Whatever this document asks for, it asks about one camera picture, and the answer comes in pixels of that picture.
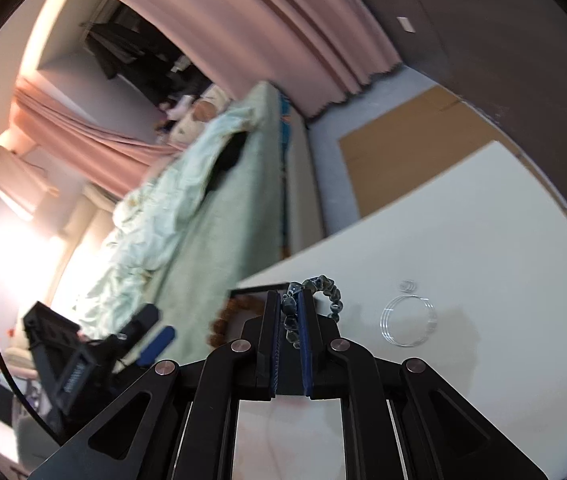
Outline flat brown cardboard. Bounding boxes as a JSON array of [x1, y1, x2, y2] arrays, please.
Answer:
[[338, 85, 503, 222]]

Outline brown wooden bead bracelet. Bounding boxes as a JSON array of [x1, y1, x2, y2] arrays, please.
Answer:
[[210, 294, 266, 349]]

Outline wide pink curtain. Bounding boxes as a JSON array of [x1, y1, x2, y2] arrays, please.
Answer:
[[70, 0, 405, 117]]

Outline black jewelry box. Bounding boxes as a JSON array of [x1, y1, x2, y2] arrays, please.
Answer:
[[227, 282, 291, 321]]

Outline black cloth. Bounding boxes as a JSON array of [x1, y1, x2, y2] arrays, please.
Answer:
[[203, 132, 247, 197]]

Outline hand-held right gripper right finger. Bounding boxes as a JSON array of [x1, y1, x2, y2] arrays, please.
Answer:
[[297, 287, 549, 480]]

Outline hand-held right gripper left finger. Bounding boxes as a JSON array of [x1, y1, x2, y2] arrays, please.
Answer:
[[26, 289, 287, 480]]

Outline pink plush toy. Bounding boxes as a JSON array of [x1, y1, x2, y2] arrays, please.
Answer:
[[162, 96, 195, 122]]

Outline draped pink curtain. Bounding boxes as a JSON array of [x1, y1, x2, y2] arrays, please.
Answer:
[[10, 77, 185, 202]]

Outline hanging cream garment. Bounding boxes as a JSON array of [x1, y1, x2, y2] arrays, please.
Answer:
[[0, 152, 60, 222]]

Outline patterned cream pillow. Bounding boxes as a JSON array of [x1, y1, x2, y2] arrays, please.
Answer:
[[168, 85, 232, 147]]

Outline pale green duvet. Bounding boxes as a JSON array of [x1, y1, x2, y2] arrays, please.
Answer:
[[76, 105, 255, 342]]

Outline bed with green sheet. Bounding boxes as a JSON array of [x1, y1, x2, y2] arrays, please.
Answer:
[[70, 80, 327, 377]]

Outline clear wire bangles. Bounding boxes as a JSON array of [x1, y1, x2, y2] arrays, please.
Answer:
[[379, 293, 439, 349]]

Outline dark green bead bracelet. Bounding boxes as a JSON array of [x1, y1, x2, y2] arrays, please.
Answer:
[[280, 275, 345, 352]]

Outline hanging dark clothes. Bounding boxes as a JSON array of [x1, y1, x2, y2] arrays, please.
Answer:
[[86, 0, 205, 107]]

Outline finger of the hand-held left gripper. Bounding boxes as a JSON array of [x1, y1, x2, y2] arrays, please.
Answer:
[[137, 326, 175, 367], [114, 302, 160, 347]]

